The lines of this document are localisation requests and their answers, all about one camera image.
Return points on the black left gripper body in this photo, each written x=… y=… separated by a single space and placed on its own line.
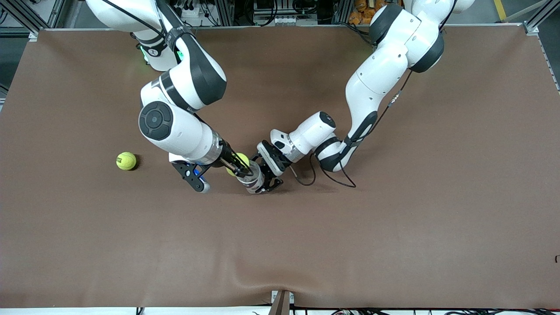
x=271 y=159

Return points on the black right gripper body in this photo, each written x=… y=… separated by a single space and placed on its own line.
x=228 y=156

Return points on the yellow tennis ball script print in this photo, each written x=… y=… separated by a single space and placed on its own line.
x=243 y=159

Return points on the silver tennis ball can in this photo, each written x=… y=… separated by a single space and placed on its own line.
x=254 y=184

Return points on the yellow tennis ball block print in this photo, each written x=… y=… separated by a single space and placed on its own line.
x=126 y=161

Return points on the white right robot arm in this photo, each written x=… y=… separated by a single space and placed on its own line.
x=183 y=131

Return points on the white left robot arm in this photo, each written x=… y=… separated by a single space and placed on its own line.
x=376 y=78

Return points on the brown table mat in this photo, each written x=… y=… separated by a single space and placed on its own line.
x=280 y=245

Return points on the white power strip black plugs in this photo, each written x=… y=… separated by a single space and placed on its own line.
x=194 y=11

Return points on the black electronics box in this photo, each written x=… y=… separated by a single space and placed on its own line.
x=269 y=6

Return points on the pile of orange items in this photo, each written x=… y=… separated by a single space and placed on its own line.
x=361 y=15

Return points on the aluminium frame post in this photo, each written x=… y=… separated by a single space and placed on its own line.
x=341 y=12
x=224 y=13

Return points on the aluminium frame profile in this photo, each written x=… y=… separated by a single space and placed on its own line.
x=33 y=35
x=531 y=29

